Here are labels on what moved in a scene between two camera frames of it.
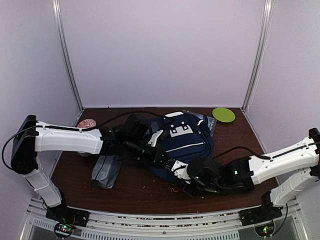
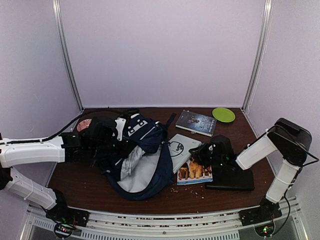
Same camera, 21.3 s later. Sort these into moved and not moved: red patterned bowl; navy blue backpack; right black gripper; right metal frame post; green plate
Moved: navy blue backpack; right black gripper
Not moved: green plate; right metal frame post; red patterned bowl
